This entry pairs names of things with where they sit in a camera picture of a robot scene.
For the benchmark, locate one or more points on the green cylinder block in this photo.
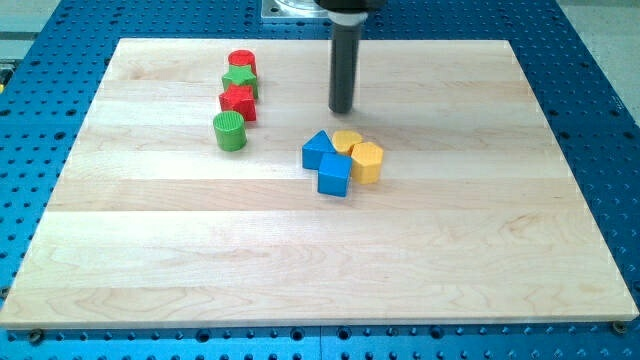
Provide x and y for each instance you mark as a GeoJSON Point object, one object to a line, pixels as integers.
{"type": "Point", "coordinates": [229, 128]}

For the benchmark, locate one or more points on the red star block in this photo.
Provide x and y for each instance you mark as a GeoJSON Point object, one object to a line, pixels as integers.
{"type": "Point", "coordinates": [239, 98]}

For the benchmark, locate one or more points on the yellow hexagon block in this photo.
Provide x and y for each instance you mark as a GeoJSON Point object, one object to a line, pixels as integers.
{"type": "Point", "coordinates": [367, 158]}

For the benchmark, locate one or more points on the blue cube block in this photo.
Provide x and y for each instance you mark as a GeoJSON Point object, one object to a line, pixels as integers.
{"type": "Point", "coordinates": [334, 174]}

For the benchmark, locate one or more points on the green star block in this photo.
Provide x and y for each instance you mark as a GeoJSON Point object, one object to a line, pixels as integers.
{"type": "Point", "coordinates": [241, 76]}

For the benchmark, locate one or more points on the blue perforated table plate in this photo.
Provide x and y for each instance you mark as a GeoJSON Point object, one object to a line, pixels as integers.
{"type": "Point", "coordinates": [596, 125]}

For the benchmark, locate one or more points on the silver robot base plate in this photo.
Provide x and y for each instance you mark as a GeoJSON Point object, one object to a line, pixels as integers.
{"type": "Point", "coordinates": [291, 9]}

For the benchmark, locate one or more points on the yellow heart block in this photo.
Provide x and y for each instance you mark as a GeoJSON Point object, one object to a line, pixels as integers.
{"type": "Point", "coordinates": [344, 141]}

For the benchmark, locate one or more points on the red cylinder block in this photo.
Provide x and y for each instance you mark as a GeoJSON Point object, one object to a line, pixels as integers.
{"type": "Point", "coordinates": [243, 57]}

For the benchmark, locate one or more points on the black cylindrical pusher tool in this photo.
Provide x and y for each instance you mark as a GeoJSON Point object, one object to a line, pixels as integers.
{"type": "Point", "coordinates": [346, 34]}

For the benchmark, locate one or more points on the blue triangle block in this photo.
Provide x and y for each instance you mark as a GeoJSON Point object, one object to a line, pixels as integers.
{"type": "Point", "coordinates": [314, 150]}

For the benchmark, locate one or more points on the light wooden board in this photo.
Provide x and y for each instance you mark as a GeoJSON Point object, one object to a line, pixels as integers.
{"type": "Point", "coordinates": [476, 216]}

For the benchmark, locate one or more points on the black robot arm end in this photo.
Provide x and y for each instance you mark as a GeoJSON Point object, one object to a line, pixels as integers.
{"type": "Point", "coordinates": [351, 6]}

